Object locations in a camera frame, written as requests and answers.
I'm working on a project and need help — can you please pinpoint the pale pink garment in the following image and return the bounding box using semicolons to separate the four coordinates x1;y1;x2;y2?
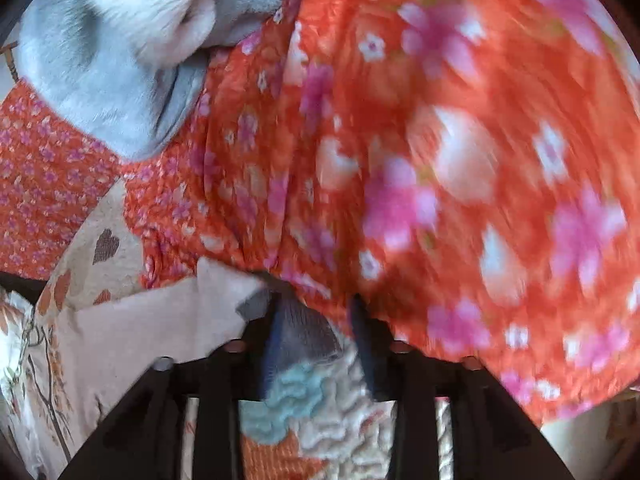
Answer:
29;257;346;461

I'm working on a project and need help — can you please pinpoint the orange floral garment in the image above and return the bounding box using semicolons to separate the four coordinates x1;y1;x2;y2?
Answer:
125;0;639;420

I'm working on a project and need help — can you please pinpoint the grey white clothing pile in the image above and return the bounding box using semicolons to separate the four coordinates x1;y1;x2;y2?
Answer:
20;0;283;162

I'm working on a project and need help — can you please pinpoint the white floral pillow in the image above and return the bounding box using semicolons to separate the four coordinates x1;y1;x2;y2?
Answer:
1;288;47;479

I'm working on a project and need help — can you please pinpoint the heart pattern quilt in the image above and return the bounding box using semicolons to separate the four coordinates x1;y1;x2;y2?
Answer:
34;179;457;480

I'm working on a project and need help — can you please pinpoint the red floral pillow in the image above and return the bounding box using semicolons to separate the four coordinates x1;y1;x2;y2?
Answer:
0;80;119;280

